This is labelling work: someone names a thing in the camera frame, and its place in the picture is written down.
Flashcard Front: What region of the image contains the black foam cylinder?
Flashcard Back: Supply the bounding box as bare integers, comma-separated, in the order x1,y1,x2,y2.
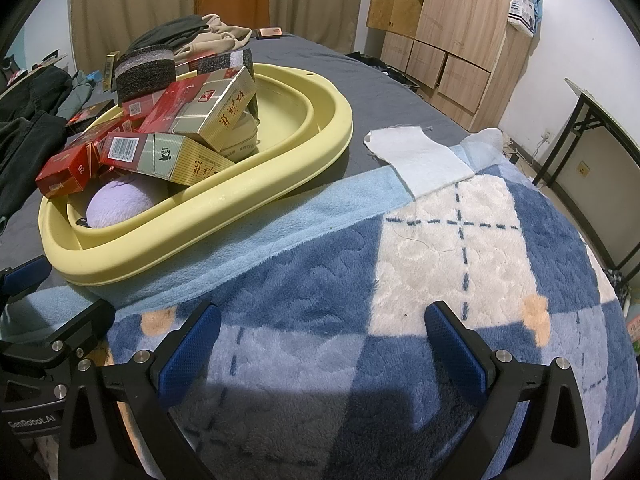
196,49,256,84

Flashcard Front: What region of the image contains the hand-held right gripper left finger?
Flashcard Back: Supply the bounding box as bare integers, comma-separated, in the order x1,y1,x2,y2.
59,302,223,480

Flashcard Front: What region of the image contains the gold black box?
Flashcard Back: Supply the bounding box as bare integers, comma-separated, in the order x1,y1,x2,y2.
102,52,122,94

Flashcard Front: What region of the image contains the black foam ball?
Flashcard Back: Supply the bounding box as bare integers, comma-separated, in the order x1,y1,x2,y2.
114,45,177,106

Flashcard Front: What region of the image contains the checkered cloth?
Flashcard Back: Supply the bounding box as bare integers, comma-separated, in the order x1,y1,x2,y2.
605,267,631,299

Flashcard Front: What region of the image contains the beige garment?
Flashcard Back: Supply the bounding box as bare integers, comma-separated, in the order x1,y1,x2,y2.
172,14,254,61

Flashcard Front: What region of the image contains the black folding table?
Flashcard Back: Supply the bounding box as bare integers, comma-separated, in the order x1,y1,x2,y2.
532,77,640,274

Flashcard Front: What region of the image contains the beige curtain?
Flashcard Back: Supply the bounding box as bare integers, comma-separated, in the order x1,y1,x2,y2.
70,0,372,57

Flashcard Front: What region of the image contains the purple plush puff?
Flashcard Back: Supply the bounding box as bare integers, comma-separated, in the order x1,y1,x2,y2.
86,177,157,230

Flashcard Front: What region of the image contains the wooden wardrobe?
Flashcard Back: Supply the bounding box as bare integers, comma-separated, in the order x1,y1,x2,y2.
366,0,549,131

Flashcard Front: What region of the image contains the grey bedsheet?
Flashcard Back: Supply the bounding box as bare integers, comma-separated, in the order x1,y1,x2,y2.
0,35,472,273

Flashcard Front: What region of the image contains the yellow plastic basin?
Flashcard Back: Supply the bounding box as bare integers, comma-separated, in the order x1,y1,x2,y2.
39,62,355,288

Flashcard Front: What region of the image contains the white plastic bag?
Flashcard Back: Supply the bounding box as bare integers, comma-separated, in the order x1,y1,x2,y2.
507,0,539,39

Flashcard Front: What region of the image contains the power strip with cables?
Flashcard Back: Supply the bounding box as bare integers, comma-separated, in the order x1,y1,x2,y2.
500,135,536,166

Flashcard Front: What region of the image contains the white cloth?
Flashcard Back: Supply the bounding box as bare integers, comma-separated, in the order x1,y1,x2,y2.
362,126,475,199

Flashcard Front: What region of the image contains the red gold carton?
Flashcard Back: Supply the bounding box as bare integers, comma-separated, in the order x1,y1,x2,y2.
99,131,236,186
139,65,259,151

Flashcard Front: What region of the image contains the blue checkered blanket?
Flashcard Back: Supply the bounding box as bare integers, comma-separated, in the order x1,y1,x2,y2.
0,127,632,480

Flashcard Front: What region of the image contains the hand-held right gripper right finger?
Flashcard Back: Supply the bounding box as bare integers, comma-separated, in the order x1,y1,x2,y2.
424,301,593,480

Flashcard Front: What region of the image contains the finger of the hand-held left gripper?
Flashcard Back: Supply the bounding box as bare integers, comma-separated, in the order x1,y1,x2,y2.
0,299,117,361
0,255,54,302

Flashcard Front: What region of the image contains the gold lidded tin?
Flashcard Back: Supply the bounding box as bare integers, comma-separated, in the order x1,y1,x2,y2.
220,110,261,154

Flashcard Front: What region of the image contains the black garment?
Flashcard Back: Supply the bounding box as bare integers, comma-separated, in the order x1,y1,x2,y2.
0,67,101,222

